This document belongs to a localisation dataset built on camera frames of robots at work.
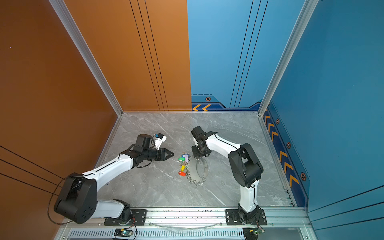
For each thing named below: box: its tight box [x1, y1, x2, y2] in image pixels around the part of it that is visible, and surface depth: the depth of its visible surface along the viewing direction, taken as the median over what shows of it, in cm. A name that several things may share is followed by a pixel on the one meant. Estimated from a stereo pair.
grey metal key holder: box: [186, 156, 209, 187], surface depth 91 cm
